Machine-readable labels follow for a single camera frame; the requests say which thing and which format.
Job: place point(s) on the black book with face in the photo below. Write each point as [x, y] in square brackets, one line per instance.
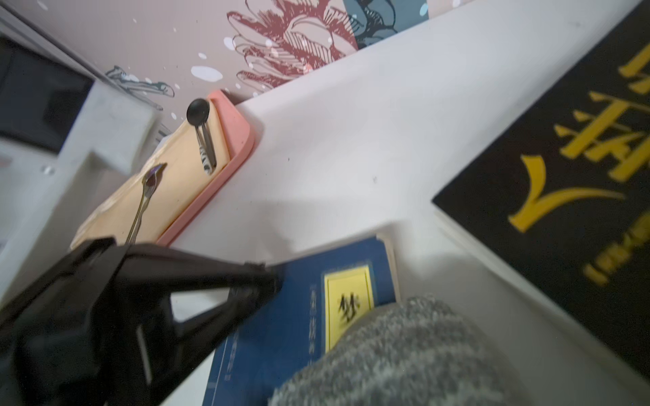
[558, 204]

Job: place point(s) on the tan paper sheet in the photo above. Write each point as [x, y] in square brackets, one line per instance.
[182, 181]

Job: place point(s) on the blue book yellow label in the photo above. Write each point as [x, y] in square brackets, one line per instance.
[323, 295]

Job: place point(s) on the grey striped cloth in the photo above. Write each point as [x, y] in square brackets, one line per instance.
[416, 352]

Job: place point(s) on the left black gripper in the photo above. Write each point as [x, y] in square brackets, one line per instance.
[98, 326]

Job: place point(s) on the black spoon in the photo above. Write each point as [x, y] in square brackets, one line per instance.
[197, 116]

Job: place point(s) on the iridescent purple spoon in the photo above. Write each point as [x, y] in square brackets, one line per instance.
[150, 182]

